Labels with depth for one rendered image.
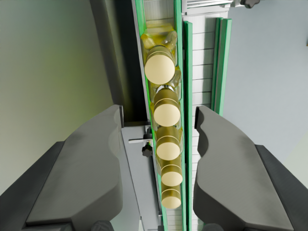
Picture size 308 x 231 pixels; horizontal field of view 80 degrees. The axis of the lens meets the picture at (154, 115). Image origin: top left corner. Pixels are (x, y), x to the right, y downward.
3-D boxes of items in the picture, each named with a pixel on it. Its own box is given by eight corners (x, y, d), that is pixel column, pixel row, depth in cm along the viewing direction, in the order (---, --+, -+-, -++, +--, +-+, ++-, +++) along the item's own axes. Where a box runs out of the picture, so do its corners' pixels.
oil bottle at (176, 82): (151, 49, 46) (145, 77, 28) (174, 47, 46) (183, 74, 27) (153, 71, 49) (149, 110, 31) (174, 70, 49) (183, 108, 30)
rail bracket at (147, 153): (131, 120, 57) (123, 148, 46) (153, 118, 57) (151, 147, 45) (133, 130, 59) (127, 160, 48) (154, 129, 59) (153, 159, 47)
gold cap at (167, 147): (155, 125, 29) (154, 142, 25) (177, 123, 29) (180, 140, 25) (157, 142, 31) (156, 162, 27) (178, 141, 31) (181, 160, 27)
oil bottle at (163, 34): (147, 24, 43) (137, 36, 25) (171, 21, 43) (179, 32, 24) (149, 49, 46) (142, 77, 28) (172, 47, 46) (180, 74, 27)
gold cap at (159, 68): (145, 46, 23) (142, 53, 19) (174, 46, 23) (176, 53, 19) (146, 73, 25) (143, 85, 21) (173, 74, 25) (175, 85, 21)
